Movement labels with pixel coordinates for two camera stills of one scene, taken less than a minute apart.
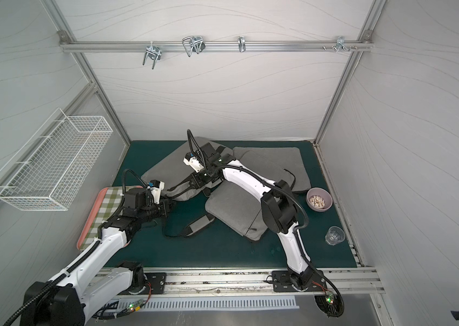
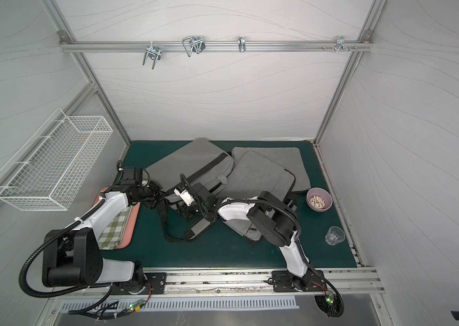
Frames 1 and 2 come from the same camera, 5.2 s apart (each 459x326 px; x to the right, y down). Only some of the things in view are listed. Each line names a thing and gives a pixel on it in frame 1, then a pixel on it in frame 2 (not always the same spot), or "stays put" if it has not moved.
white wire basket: (51, 170) stays put
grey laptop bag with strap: (172, 176) stays put
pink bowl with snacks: (319, 199) stays put
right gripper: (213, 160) → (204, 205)
